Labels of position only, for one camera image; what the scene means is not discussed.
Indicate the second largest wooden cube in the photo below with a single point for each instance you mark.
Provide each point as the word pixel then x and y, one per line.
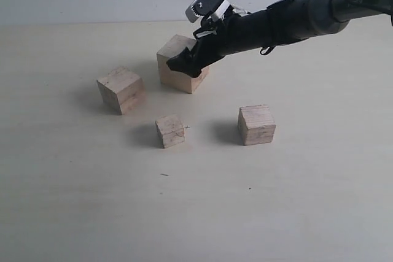
pixel 122 90

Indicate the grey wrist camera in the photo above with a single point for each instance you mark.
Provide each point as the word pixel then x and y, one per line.
pixel 206 8

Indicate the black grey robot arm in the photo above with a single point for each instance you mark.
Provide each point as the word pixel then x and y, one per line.
pixel 293 21

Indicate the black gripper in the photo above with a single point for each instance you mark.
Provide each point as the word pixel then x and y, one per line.
pixel 236 34

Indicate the smallest wooden cube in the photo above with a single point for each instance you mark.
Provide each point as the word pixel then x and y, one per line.
pixel 170 130

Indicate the third largest wooden cube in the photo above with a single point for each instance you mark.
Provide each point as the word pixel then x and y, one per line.
pixel 256 124

